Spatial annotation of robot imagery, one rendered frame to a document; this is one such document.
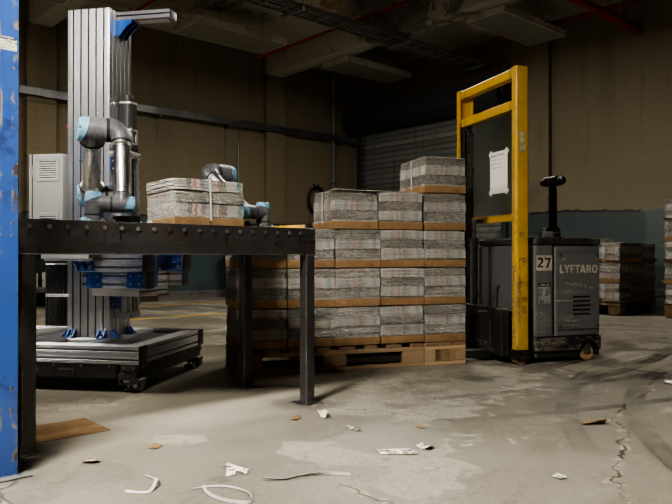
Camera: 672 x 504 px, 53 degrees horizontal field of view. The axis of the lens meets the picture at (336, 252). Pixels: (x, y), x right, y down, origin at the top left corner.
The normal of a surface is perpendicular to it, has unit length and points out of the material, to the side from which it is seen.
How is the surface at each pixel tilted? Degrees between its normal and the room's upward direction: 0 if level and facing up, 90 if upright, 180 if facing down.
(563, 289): 90
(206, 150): 90
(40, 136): 90
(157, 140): 90
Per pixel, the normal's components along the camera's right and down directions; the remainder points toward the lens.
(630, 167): -0.75, 0.00
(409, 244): 0.33, -0.01
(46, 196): -0.18, 0.00
